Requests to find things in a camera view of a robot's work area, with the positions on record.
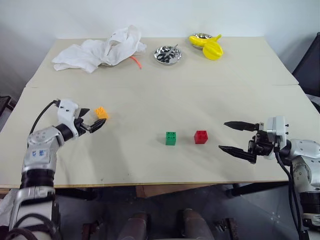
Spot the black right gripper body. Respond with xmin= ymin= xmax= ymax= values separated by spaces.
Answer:
xmin=247 ymin=122 xmax=275 ymax=158

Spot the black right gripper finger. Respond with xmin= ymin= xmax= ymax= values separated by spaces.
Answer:
xmin=218 ymin=144 xmax=256 ymax=165
xmin=224 ymin=121 xmax=261 ymax=132

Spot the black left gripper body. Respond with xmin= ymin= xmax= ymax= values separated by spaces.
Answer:
xmin=73 ymin=117 xmax=91 ymax=137

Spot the orange studded cube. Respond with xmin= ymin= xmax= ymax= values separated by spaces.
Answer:
xmin=94 ymin=106 xmax=110 ymax=120

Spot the red studded cube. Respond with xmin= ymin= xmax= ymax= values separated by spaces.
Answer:
xmin=193 ymin=129 xmax=209 ymax=145

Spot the crumpled white cloth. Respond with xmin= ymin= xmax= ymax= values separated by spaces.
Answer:
xmin=51 ymin=24 xmax=148 ymax=75

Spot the green studded cube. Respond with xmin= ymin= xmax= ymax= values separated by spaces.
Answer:
xmin=165 ymin=131 xmax=178 ymax=146

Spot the orange plastic tube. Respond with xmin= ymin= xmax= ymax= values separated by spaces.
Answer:
xmin=131 ymin=56 xmax=143 ymax=71

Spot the dark box beside table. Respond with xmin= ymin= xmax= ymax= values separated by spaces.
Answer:
xmin=0 ymin=94 xmax=12 ymax=117

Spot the black chair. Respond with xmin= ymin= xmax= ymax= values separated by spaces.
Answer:
xmin=291 ymin=32 xmax=320 ymax=96

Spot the shiny steel bowl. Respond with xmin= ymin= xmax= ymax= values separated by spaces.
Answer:
xmin=191 ymin=32 xmax=213 ymax=50

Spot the shiny steel plate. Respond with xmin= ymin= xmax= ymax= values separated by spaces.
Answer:
xmin=152 ymin=45 xmax=183 ymax=65

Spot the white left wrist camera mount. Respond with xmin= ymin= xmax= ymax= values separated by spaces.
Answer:
xmin=56 ymin=99 xmax=81 ymax=138

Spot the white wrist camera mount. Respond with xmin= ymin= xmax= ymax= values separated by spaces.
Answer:
xmin=56 ymin=99 xmax=81 ymax=138
xmin=264 ymin=115 xmax=288 ymax=161

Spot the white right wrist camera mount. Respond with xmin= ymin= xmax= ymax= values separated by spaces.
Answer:
xmin=264 ymin=115 xmax=288 ymax=161

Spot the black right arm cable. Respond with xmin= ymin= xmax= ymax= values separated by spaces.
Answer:
xmin=273 ymin=144 xmax=309 ymax=240

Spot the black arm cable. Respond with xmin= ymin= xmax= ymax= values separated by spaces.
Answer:
xmin=273 ymin=144 xmax=309 ymax=240
xmin=33 ymin=99 xmax=62 ymax=132

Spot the black table frame bar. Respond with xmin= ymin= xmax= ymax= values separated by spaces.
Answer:
xmin=225 ymin=181 xmax=291 ymax=199

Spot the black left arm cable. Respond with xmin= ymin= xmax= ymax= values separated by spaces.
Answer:
xmin=33 ymin=99 xmax=62 ymax=132

